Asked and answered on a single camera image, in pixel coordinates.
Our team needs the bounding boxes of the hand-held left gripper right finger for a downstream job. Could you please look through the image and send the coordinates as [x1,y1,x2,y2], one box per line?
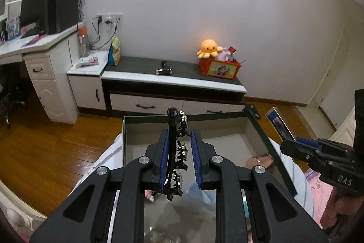
[190,128,330,243]

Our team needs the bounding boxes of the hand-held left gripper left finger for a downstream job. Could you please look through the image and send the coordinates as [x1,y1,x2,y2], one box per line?
[29,129,171,243]

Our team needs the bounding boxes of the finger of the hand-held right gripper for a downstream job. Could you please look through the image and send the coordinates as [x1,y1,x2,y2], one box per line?
[280,139,320,166]
[296,137,327,151]

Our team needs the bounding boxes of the pink box with black rim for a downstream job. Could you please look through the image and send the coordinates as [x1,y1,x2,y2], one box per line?
[122,103,298,198]

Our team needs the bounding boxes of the gold edged rectangular mirror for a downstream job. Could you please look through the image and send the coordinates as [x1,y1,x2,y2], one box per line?
[265,107,298,144]

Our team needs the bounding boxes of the rose gold cup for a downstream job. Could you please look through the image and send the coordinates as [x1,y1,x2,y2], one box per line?
[245,153,275,170]

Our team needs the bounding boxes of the black jeweled hair clip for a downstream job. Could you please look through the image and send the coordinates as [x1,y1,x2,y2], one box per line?
[166,107,192,201]

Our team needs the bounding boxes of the person's right hand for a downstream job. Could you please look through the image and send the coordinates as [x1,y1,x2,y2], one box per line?
[321,188,364,232]

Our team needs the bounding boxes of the clear plastic bag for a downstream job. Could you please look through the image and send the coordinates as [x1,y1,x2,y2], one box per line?
[144,183,249,243]

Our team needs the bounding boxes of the white door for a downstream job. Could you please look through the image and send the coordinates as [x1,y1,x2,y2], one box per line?
[308,28,364,130]

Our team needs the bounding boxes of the small black silver device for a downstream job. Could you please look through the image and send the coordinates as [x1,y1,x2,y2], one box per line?
[156,61,173,75]

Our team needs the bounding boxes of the red printed toy box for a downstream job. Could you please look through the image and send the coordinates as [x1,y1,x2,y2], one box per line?
[198,56,242,81]

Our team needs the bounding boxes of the low cabinet with black top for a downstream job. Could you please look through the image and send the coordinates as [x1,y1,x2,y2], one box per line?
[101,56,247,118]

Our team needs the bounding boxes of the white nightstand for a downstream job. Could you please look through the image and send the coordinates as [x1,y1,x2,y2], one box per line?
[67,51,110,111]

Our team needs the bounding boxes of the purple plush toy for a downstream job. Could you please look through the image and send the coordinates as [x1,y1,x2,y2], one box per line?
[217,47,232,61]

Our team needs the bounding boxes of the orange octopus plush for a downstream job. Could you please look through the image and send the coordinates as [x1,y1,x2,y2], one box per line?
[197,39,219,59]

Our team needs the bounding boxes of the blue yellow snack bag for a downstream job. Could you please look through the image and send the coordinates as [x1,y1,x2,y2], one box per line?
[108,35,122,66]

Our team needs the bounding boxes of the packet of pens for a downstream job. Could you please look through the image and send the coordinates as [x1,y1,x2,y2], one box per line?
[76,56,99,68]

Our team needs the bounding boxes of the white desk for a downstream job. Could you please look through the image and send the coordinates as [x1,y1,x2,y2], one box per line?
[0,21,86,125]

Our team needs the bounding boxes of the bottle with orange cap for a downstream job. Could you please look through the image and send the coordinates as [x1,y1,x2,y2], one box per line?
[78,27,91,58]

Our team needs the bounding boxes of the black office chair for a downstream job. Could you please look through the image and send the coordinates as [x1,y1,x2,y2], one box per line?
[0,84,26,130]

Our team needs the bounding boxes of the black computer tower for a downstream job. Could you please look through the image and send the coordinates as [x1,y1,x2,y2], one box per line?
[45,0,80,35]

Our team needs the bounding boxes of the black keyboard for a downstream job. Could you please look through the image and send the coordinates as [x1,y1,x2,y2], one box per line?
[20,29,46,39]

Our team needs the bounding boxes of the blue white package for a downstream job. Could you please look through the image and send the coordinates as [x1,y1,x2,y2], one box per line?
[7,18,20,40]

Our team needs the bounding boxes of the black computer monitor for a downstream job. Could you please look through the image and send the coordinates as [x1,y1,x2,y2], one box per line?
[20,0,53,28]

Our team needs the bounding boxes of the black power cable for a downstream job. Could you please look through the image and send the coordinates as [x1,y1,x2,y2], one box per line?
[90,16,103,50]

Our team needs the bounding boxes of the white wall outlet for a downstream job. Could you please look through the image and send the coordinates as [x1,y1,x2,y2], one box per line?
[97,12,124,24]

